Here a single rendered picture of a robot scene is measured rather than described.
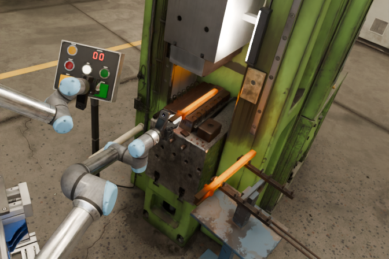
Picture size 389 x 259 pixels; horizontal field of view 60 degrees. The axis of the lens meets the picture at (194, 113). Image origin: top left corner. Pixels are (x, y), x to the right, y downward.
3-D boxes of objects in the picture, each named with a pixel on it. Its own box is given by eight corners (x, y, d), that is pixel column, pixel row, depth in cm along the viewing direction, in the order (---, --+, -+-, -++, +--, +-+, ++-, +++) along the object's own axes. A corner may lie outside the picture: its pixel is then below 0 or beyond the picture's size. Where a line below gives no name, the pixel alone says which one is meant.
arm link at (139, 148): (125, 154, 159) (127, 140, 154) (141, 143, 167) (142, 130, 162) (138, 162, 156) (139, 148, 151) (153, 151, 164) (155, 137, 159)
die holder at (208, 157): (193, 206, 200) (206, 151, 174) (144, 173, 214) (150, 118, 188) (237, 158, 240) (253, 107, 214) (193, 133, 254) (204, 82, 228)
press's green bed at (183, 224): (182, 249, 228) (193, 205, 200) (140, 218, 242) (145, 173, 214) (223, 200, 267) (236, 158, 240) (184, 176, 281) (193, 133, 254)
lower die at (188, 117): (190, 133, 183) (193, 121, 178) (161, 117, 191) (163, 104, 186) (227, 102, 214) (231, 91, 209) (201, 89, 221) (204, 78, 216)
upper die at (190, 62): (201, 77, 163) (205, 59, 157) (169, 61, 170) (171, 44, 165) (241, 52, 193) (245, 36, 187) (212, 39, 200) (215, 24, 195)
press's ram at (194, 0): (230, 70, 152) (253, -20, 129) (163, 40, 167) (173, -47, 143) (267, 45, 182) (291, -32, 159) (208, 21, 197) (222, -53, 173)
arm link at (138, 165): (129, 158, 172) (131, 142, 166) (149, 166, 170) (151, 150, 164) (121, 168, 166) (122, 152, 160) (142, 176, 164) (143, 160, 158)
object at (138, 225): (171, 274, 212) (171, 274, 212) (105, 223, 234) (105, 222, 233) (204, 233, 241) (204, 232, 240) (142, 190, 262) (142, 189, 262)
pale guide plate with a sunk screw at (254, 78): (255, 104, 166) (264, 74, 157) (239, 96, 170) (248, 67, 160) (257, 103, 168) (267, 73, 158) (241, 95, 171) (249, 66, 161)
